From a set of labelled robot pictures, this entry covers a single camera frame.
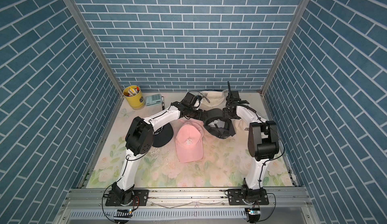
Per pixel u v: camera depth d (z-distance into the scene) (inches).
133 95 39.8
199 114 34.1
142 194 29.2
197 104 33.1
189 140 34.9
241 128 37.8
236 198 29.0
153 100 44.6
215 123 40.1
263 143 20.1
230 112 33.3
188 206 28.4
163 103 44.0
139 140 22.3
